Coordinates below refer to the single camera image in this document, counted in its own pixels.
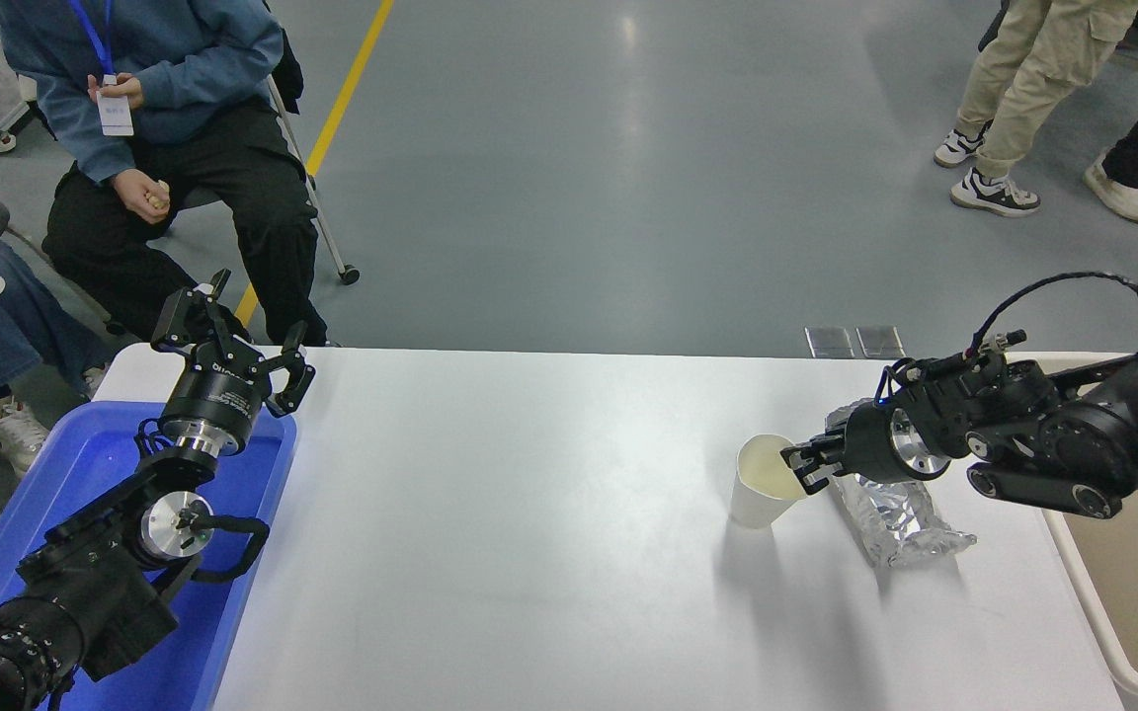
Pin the black jacket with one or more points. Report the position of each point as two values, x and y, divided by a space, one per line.
288 79

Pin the silver foil bundle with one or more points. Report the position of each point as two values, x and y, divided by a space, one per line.
900 523

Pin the person's left hand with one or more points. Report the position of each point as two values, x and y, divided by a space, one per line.
117 89

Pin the person's right forearm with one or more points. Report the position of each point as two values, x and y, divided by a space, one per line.
85 143

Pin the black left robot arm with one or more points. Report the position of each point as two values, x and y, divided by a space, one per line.
85 592

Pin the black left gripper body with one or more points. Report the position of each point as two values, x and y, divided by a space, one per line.
213 400

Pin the person's left forearm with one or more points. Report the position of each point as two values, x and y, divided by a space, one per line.
203 79

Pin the blue plastic tray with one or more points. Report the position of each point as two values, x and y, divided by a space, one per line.
85 464

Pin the white paper cup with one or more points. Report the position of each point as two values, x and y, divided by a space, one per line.
762 494

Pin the person's right hand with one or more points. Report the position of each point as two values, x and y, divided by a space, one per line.
139 195

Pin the silver floor plate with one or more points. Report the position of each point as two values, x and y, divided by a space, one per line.
880 342
830 342

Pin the grey chair white frame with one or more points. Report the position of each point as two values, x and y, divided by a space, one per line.
349 275

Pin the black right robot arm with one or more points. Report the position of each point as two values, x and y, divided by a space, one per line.
1093 444

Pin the tan paper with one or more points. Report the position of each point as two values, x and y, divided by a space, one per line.
161 197

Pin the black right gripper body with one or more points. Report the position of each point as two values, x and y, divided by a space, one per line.
865 444

